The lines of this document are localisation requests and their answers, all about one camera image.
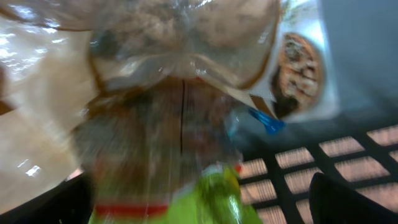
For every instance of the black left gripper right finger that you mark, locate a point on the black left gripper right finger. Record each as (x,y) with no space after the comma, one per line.
(331,202)

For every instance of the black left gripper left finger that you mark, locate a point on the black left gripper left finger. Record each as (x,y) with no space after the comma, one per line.
(69,202)

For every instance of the green snack bag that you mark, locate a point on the green snack bag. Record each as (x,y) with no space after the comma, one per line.
(163,155)

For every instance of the blue snack bar wrapper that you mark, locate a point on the blue snack bar wrapper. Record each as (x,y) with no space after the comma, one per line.
(271,125)

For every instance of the beige cookie bag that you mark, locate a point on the beige cookie bag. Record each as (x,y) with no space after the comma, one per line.
(56,54)

